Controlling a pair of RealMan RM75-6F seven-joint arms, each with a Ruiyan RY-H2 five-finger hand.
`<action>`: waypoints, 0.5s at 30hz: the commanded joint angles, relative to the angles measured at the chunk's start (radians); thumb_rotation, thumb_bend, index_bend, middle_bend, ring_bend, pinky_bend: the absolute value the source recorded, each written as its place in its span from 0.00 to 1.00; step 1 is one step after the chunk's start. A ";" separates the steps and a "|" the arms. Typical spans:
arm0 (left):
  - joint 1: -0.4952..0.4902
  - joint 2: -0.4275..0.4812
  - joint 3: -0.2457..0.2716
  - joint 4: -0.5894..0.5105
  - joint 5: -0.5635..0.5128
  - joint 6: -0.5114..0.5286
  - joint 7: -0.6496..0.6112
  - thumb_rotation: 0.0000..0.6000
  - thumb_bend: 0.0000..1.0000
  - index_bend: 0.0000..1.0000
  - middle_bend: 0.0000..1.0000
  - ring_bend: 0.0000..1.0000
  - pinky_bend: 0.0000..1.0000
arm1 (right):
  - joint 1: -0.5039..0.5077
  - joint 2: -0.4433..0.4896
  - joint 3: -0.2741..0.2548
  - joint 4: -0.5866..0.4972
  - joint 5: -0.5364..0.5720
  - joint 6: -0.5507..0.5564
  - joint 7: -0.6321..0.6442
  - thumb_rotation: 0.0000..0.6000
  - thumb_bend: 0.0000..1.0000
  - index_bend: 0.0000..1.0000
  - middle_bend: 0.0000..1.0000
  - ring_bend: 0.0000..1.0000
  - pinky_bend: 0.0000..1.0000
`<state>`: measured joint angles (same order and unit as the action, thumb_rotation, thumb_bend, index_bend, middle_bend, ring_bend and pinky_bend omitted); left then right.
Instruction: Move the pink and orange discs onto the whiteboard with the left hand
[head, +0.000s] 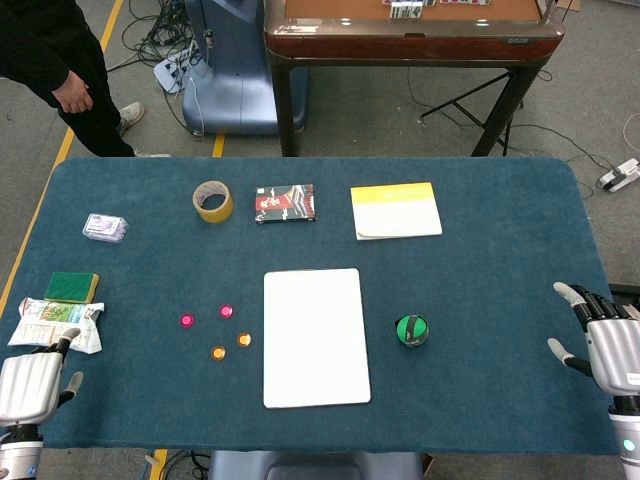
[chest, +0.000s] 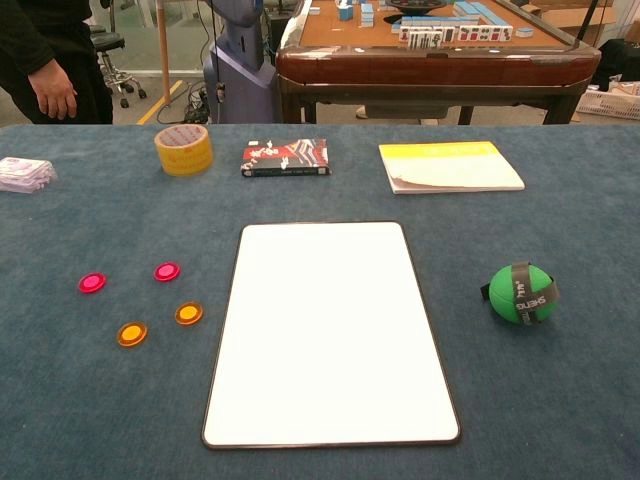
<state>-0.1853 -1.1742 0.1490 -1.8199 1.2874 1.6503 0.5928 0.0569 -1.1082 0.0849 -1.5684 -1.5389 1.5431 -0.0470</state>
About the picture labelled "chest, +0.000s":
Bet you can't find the green ball with black strap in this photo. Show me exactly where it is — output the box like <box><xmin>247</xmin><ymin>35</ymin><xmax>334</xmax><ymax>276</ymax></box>
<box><xmin>480</xmin><ymin>260</ymin><xmax>560</xmax><ymax>328</ymax></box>

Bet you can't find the clear plastic packet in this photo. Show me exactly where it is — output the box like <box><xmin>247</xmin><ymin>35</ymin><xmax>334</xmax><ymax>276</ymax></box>
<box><xmin>0</xmin><ymin>156</ymin><xmax>58</xmax><ymax>195</ymax></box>

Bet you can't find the person in black clothes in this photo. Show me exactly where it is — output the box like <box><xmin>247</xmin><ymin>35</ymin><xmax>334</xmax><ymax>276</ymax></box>
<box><xmin>0</xmin><ymin>0</ymin><xmax>115</xmax><ymax>125</ymax></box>

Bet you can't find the blue felt table cloth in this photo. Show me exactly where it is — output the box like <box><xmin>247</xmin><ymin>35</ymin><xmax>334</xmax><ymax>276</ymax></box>
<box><xmin>0</xmin><ymin>123</ymin><xmax>640</xmax><ymax>480</ymax></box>

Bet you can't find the black bag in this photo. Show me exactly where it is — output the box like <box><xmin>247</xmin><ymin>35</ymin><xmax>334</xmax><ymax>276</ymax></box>
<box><xmin>592</xmin><ymin>38</ymin><xmax>640</xmax><ymax>94</ymax></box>

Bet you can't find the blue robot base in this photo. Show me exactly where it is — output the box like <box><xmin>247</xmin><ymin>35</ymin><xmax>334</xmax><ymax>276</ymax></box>
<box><xmin>202</xmin><ymin>0</ymin><xmax>279</xmax><ymax>125</ymax></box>

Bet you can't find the black chrome swivel stool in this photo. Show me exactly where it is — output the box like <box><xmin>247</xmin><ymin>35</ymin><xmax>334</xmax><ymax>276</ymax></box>
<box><xmin>92</xmin><ymin>24</ymin><xmax>149</xmax><ymax>109</ymax></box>

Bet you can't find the yellow white notebook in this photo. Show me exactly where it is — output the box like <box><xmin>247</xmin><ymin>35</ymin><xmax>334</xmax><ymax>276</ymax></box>
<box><xmin>378</xmin><ymin>140</ymin><xmax>526</xmax><ymax>195</ymax></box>

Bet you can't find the orange disc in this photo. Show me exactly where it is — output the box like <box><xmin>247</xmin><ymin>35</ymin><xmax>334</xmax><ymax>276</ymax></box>
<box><xmin>174</xmin><ymin>300</ymin><xmax>205</xmax><ymax>327</ymax></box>
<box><xmin>116</xmin><ymin>321</ymin><xmax>149</xmax><ymax>348</ymax></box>

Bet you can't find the wooden pole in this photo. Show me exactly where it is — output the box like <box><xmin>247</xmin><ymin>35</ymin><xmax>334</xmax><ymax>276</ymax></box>
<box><xmin>156</xmin><ymin>0</ymin><xmax>174</xmax><ymax>104</ymax></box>

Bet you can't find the brown mahjong table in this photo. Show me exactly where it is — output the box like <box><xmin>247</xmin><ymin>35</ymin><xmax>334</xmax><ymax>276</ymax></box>
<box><xmin>274</xmin><ymin>0</ymin><xmax>603</xmax><ymax>126</ymax></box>

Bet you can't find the white magnetic board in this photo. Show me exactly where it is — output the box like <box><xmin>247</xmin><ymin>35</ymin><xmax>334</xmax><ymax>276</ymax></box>
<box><xmin>201</xmin><ymin>221</ymin><xmax>462</xmax><ymax>450</ymax></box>

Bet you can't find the white plastic crate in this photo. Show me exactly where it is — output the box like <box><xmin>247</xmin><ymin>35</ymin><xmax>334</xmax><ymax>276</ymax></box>
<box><xmin>574</xmin><ymin>87</ymin><xmax>640</xmax><ymax>121</ymax></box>

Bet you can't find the pink disc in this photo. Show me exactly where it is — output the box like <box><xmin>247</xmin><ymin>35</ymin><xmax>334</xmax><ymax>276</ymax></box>
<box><xmin>153</xmin><ymin>260</ymin><xmax>181</xmax><ymax>283</ymax></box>
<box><xmin>77</xmin><ymin>271</ymin><xmax>108</xmax><ymax>296</ymax></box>

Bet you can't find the black red small box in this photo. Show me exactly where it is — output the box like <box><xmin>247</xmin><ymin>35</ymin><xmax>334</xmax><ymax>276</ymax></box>
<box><xmin>240</xmin><ymin>138</ymin><xmax>332</xmax><ymax>178</ymax></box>

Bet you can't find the yellow tape roll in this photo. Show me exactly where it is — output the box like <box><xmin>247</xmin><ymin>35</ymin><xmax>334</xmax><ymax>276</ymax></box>
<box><xmin>153</xmin><ymin>124</ymin><xmax>215</xmax><ymax>177</ymax></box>

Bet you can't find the black floor cable bundle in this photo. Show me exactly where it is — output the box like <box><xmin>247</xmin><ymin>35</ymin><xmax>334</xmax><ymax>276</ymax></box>
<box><xmin>157</xmin><ymin>82</ymin><xmax>211</xmax><ymax>125</ymax></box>

